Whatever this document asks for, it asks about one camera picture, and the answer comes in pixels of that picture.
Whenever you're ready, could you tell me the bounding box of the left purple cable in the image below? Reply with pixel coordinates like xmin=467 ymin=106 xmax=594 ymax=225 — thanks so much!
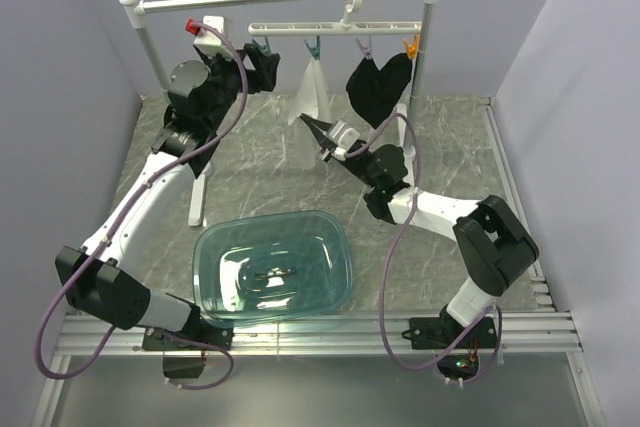
xmin=33 ymin=21 xmax=249 ymax=390

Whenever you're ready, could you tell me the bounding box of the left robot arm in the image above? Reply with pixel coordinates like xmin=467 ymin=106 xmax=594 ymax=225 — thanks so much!
xmin=55 ymin=43 xmax=281 ymax=349

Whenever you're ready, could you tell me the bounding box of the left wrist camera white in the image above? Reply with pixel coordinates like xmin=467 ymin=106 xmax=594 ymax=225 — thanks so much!
xmin=185 ymin=15 xmax=232 ymax=59

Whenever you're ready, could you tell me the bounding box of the white underwear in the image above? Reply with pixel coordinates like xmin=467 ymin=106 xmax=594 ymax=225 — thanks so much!
xmin=287 ymin=58 xmax=332 ymax=170

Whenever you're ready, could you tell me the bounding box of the purple plastic clip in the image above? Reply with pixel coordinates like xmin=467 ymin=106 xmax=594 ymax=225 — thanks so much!
xmin=356 ymin=38 xmax=373 ymax=60

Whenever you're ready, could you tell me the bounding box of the aluminium rail frame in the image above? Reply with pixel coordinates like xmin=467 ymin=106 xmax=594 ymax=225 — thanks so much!
xmin=32 ymin=96 xmax=606 ymax=427

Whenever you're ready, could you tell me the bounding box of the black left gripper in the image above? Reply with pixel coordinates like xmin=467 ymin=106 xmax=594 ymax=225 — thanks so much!
xmin=201 ymin=43 xmax=279 ymax=130

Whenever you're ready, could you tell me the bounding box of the white plastic clip hanger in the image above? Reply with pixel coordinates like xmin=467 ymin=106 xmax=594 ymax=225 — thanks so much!
xmin=248 ymin=0 xmax=422 ymax=37

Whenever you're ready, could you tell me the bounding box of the teal transparent plastic basin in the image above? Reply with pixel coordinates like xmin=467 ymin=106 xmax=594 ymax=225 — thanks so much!
xmin=192 ymin=210 xmax=353 ymax=328

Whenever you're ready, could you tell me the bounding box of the silver white clothes rack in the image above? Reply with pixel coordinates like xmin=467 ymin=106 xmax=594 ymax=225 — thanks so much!
xmin=113 ymin=0 xmax=437 ymax=228

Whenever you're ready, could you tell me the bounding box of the orange plastic clip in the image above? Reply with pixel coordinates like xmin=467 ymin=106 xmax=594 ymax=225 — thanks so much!
xmin=403 ymin=34 xmax=420 ymax=61

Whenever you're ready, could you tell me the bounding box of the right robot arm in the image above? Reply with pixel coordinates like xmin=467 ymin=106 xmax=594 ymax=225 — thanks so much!
xmin=300 ymin=114 xmax=540 ymax=347

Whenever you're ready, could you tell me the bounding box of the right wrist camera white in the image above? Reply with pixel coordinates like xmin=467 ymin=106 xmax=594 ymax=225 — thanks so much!
xmin=327 ymin=120 xmax=360 ymax=161

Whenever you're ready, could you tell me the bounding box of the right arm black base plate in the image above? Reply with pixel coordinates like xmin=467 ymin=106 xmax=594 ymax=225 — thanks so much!
xmin=402 ymin=312 xmax=504 ymax=385

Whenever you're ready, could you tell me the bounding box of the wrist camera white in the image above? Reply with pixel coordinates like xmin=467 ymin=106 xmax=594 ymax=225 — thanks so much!
xmin=185 ymin=15 xmax=232 ymax=59
xmin=327 ymin=120 xmax=360 ymax=161

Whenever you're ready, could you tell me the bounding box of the teal plastic clip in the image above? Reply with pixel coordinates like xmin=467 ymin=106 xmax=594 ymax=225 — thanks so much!
xmin=304 ymin=36 xmax=321 ymax=61
xmin=252 ymin=37 xmax=272 ymax=56

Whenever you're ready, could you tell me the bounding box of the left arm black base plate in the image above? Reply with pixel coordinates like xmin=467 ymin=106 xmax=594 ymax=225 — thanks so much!
xmin=141 ymin=323 xmax=235 ymax=390

